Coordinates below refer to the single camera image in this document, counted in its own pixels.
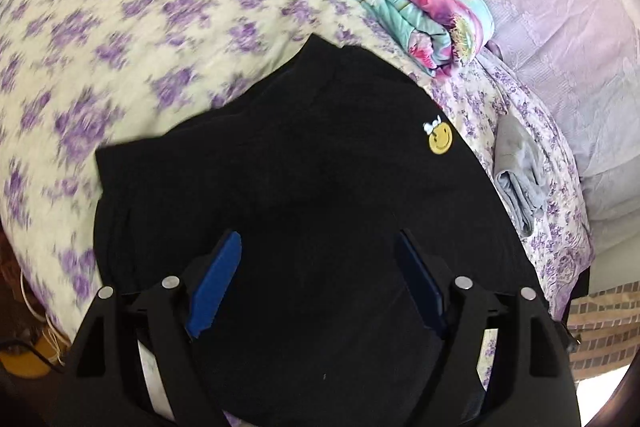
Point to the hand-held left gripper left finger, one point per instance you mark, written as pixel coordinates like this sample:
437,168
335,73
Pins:
215,277

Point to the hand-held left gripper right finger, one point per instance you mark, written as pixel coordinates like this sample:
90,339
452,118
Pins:
422,279

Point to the black pants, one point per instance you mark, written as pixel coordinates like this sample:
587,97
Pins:
310,167

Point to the folded grey cloth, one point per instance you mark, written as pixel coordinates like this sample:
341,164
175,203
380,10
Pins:
520,177

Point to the brown checkered bag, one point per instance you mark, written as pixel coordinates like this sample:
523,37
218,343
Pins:
600,327

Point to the yellow object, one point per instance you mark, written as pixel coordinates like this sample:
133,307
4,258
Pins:
25,357

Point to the purple floral bedsheet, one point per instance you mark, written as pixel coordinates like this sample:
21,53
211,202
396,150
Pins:
150,32

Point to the lavender quilted bedcover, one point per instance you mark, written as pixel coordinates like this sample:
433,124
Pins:
550,7

